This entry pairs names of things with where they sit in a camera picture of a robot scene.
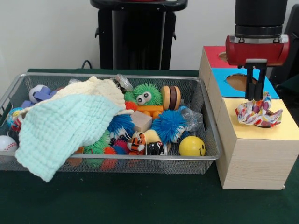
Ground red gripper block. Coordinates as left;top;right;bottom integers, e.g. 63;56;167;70
225;35;291;102

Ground colourful patterned cloth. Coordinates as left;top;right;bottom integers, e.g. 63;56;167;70
235;92;284;128

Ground light blue muslin cloth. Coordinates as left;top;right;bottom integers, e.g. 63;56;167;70
15;94;127;183

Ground wooden box with three holes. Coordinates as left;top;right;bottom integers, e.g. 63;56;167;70
198;45;299;190

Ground yellow smiley ball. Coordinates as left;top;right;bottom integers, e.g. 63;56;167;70
179;135;206;157

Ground blue spiky ball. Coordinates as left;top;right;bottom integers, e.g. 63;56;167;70
150;109;187;143

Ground green fuzzy toy with eyes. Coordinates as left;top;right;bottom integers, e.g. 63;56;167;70
123;83;163;107

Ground tan foam block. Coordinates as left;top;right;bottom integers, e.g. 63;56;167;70
130;110;153;133

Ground tiger plush toy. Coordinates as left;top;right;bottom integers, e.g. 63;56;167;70
127;133;147;156

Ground cream knitted cloth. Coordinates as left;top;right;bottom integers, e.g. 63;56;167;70
21;76;127;115

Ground black and white soccer ball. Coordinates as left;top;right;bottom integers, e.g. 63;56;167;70
28;84;47;103

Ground white baseball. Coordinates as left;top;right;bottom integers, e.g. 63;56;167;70
0;135;19;164

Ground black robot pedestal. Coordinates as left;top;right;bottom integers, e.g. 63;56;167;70
90;0;189;70

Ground wire mesh bin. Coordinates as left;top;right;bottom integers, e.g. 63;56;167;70
0;72;223;175

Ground black looped cable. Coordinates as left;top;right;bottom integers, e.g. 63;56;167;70
81;59;94;70

